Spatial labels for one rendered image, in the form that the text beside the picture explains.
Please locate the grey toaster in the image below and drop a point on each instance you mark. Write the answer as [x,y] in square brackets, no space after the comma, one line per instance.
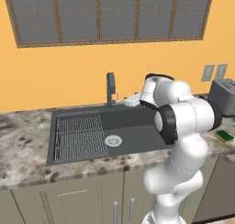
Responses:
[223,96]

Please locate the green and yellow sponge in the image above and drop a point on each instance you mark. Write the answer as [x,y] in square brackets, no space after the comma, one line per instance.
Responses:
[225,135]

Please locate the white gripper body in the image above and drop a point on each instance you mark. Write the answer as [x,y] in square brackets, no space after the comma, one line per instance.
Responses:
[132,100]

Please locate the beige cupboard door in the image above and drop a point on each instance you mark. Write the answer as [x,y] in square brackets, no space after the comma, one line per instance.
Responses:
[134,197]
[70,200]
[9,207]

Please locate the grey dishwasher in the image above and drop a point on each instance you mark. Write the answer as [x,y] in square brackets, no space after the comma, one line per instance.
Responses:
[218,191]

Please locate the dark grey sink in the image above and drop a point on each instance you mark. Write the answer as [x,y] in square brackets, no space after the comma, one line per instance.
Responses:
[128,132]

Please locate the grey wall socket plate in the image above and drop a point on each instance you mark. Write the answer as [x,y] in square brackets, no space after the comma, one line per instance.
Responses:
[221,71]
[208,73]

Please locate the wooden framed window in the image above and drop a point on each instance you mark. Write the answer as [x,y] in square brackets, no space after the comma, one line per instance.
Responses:
[107,15]

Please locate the silver sink drain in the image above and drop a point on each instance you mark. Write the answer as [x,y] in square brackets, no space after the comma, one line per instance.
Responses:
[113,140]

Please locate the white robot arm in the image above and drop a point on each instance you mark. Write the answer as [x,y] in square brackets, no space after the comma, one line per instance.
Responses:
[180,136]

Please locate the dark grey tap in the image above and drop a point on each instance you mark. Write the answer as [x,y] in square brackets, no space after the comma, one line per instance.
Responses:
[110,88]

